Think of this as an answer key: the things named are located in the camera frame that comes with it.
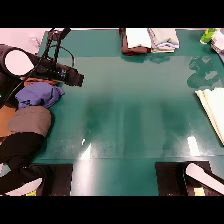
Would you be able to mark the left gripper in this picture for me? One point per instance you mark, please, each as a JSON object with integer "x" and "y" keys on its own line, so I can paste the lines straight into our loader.
{"x": 72, "y": 77}

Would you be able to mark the cream T-shirt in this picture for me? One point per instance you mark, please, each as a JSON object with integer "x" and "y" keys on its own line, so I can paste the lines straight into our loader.
{"x": 213, "y": 106}

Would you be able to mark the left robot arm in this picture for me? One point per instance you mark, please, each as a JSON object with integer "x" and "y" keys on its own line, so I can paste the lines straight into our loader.
{"x": 20, "y": 63}

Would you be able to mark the rust-brown garment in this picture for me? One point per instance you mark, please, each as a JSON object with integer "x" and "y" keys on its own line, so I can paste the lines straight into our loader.
{"x": 40, "y": 81}

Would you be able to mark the grey garment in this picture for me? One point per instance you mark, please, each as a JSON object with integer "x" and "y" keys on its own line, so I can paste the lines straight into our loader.
{"x": 30, "y": 120}

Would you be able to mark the white garment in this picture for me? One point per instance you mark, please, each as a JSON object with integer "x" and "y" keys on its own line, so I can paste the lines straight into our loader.
{"x": 138, "y": 37}

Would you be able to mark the orange-brown garment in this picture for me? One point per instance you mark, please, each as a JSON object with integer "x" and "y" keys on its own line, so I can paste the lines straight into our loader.
{"x": 6, "y": 121}

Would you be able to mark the black garment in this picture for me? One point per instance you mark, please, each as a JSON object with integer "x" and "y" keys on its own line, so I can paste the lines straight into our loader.
{"x": 18, "y": 146}

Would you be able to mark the grey-green garment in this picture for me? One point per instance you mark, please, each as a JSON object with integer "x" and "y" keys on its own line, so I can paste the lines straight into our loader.
{"x": 163, "y": 35}

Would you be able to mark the light blue garment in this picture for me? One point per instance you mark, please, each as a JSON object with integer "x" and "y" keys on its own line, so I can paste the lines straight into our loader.
{"x": 168, "y": 45}

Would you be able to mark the green object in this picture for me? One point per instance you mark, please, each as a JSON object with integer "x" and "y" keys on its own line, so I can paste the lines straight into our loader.
{"x": 207, "y": 36}

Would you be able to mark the pale garment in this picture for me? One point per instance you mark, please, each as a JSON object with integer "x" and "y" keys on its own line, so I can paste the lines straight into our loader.
{"x": 218, "y": 41}

